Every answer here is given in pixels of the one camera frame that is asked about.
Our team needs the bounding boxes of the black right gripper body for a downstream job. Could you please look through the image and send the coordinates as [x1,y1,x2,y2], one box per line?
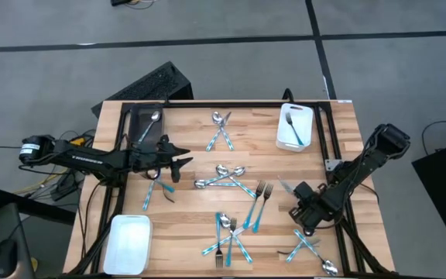
[294,180,338,229]

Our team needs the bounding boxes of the black desk leg bar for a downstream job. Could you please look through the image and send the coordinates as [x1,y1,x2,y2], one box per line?
[0,188,77,226]

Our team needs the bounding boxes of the black floor cable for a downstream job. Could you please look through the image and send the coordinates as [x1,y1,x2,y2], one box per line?
[0,129,98,174]
[421,120,446,146]

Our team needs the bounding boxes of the black computer mouse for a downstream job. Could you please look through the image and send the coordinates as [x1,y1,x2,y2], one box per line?
[0,238,18,278]

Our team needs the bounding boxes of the cutlery pile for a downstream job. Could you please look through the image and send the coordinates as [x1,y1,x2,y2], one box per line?
[205,111,232,152]

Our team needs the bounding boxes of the silver fork with teal handle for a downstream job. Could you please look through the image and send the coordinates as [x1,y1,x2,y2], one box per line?
[284,111,305,147]
[252,182,275,234]
[225,217,238,267]
[242,179,266,230]

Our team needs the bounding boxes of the dark grey plastic bin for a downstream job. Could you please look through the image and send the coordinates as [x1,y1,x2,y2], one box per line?
[129,105,166,146]

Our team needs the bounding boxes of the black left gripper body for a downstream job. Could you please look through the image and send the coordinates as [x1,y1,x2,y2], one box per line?
[128,133,182,184]

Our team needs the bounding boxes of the white bin with handle slot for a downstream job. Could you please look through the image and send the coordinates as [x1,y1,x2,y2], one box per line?
[276,102,315,152]

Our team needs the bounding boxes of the yellow floor cable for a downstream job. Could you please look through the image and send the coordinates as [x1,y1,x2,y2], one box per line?
[13,170,67,195]

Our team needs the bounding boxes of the spoon with teal handle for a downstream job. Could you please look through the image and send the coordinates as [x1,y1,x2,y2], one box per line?
[137,110,162,143]

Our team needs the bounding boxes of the white rectangular plastic bin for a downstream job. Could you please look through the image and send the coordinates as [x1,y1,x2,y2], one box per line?
[102,214,153,276]

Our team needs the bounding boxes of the black device with cables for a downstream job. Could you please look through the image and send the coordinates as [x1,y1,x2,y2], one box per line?
[109,0,156,10]

